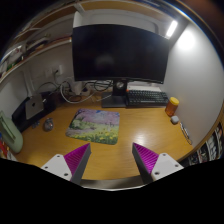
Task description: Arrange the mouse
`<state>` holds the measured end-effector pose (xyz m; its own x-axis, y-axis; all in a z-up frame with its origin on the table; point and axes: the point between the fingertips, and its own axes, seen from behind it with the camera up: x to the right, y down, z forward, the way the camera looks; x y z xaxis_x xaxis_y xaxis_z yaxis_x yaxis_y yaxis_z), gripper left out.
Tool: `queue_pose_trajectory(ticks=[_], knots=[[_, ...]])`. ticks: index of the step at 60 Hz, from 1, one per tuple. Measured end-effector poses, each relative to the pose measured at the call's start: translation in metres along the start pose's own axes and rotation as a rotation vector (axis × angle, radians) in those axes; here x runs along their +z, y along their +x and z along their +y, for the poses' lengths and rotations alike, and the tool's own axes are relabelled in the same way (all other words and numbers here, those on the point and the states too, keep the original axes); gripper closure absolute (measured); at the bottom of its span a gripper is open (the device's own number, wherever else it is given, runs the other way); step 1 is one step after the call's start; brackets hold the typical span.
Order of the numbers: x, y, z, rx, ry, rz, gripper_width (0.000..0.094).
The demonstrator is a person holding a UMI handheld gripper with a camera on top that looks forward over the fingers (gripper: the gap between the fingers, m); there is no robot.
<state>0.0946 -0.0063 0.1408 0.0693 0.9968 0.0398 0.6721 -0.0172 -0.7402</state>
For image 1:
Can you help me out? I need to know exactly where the pale green appliance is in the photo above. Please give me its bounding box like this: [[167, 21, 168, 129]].
[[0, 111, 23, 153]]

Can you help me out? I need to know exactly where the grey computer mouse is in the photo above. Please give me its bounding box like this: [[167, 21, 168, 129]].
[[43, 118, 54, 132]]

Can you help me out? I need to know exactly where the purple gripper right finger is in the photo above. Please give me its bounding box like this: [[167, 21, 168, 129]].
[[132, 143, 183, 184]]

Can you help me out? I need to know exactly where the white cable bundle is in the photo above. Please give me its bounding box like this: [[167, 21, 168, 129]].
[[36, 78, 114, 104]]

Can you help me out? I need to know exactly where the small white earbuds case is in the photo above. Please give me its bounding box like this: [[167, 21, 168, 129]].
[[170, 116, 179, 125]]

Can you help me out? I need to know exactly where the black mechanical keyboard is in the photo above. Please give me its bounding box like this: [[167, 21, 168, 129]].
[[126, 90, 168, 107]]

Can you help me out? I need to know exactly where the black computer monitor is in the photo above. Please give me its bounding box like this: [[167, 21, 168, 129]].
[[72, 24, 169, 108]]

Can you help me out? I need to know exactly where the white wall power outlet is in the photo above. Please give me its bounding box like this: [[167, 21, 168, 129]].
[[52, 65, 63, 76]]

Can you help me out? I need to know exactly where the black and white pen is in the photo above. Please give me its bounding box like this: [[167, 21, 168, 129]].
[[180, 122, 192, 145]]

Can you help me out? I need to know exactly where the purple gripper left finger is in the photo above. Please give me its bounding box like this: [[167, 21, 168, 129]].
[[42, 144, 91, 185]]

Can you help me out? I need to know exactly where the silver laptop on stand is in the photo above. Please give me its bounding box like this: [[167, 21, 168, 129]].
[[25, 94, 44, 119]]

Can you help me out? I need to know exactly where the floral landscape mouse pad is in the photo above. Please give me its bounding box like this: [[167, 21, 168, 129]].
[[66, 108, 120, 145]]

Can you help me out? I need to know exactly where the orange pill bottle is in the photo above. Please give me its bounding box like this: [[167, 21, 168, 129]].
[[165, 97, 179, 116]]

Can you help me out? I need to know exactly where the wooden wall shelf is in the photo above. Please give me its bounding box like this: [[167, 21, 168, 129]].
[[0, 0, 173, 84]]

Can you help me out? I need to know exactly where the white ceiling light bar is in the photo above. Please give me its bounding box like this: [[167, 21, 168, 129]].
[[166, 20, 178, 38]]

